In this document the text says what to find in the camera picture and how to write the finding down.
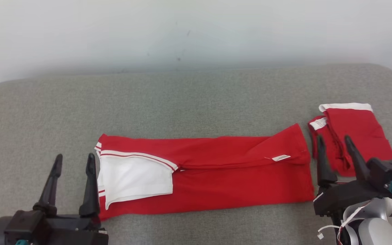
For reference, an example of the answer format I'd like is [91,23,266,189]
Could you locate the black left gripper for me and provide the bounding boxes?
[4,153,109,245]

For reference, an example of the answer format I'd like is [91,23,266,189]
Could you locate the red jersey with white sleeves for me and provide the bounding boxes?
[95,123,315,220]

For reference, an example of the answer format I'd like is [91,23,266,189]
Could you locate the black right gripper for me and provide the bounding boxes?
[313,135,385,216]

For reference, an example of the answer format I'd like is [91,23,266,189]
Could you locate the red shorts with white waistband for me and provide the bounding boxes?
[308,103,392,177]

